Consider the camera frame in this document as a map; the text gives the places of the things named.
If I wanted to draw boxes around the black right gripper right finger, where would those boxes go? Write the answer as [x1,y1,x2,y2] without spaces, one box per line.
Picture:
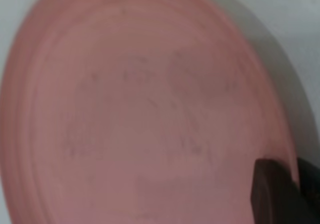
[297,156,320,224]

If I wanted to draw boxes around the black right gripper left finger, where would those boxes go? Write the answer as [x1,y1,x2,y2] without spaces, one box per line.
[250,158,316,224]

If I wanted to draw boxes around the pink plate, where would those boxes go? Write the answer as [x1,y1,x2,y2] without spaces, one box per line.
[0,0,301,224]

